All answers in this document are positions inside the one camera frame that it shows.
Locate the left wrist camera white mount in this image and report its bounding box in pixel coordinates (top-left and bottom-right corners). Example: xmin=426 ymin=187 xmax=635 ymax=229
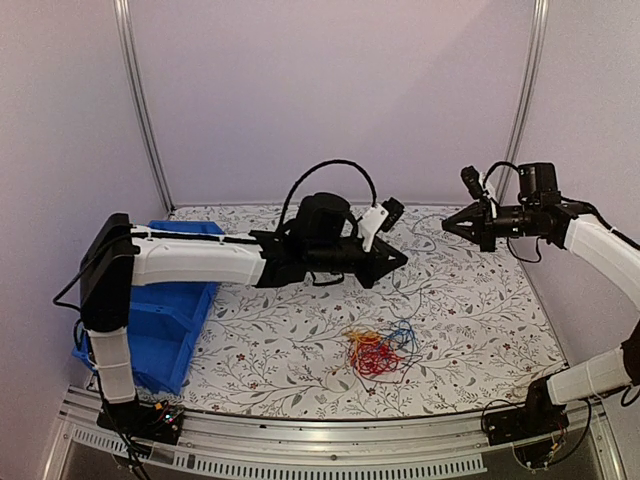
xmin=357 ymin=197 xmax=405 ymax=253

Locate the blue plastic divided bin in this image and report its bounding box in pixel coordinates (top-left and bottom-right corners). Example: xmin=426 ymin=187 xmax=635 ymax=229
xmin=76 ymin=213 xmax=218 ymax=403

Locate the left aluminium frame post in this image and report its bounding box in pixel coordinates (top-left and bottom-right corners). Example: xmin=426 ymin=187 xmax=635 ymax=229
xmin=113 ymin=0 xmax=176 ymax=213

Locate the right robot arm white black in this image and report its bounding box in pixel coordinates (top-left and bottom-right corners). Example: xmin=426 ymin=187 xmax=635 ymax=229
xmin=441 ymin=161 xmax=639 ymax=443

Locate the aluminium frame post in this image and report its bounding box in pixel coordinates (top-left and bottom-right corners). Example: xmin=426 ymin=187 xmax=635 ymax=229
xmin=113 ymin=0 xmax=176 ymax=213
xmin=502 ymin=0 xmax=551 ymax=174

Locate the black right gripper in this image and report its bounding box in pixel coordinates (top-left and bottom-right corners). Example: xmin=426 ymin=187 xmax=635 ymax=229
xmin=443 ymin=198 xmax=540 ymax=252

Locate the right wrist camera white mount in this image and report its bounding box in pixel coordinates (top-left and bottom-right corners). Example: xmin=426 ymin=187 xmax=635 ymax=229
xmin=461 ymin=166 xmax=499 ymax=219

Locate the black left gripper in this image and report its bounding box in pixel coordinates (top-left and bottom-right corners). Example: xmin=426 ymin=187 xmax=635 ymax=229
xmin=307 ymin=237 xmax=407 ymax=289

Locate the yellow cable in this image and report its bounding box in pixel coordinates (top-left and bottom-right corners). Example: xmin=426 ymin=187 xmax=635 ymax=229
xmin=329 ymin=327 xmax=396 ymax=376

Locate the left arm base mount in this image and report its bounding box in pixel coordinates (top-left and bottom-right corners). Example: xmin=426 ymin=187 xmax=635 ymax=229
xmin=97 ymin=399 xmax=185 ymax=445

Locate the right aluminium frame post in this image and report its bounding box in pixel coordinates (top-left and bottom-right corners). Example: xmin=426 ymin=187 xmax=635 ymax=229
xmin=502 ymin=0 xmax=551 ymax=174

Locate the blue cable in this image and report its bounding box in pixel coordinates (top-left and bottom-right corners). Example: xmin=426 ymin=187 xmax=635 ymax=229
xmin=379 ymin=212 xmax=469 ymax=369

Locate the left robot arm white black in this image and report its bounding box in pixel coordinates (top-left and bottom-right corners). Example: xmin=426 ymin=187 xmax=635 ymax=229
xmin=74 ymin=192 xmax=407 ymax=434

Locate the floral patterned table mat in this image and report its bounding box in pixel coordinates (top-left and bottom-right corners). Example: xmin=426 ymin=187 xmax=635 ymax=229
xmin=180 ymin=206 xmax=565 ymax=419

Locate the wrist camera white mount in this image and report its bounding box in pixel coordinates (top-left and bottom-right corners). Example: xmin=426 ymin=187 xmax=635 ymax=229
xmin=461 ymin=166 xmax=499 ymax=219
xmin=357 ymin=197 xmax=405 ymax=253

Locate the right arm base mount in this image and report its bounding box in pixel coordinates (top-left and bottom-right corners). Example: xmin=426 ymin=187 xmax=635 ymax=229
xmin=480 ymin=400 xmax=569 ymax=470

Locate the red cable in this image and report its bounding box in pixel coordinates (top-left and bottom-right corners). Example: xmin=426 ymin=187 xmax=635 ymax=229
xmin=349 ymin=334 xmax=404 ymax=379

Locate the front aluminium rail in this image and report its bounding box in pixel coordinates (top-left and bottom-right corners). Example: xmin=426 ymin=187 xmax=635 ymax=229
xmin=44 ymin=387 xmax=627 ymax=479

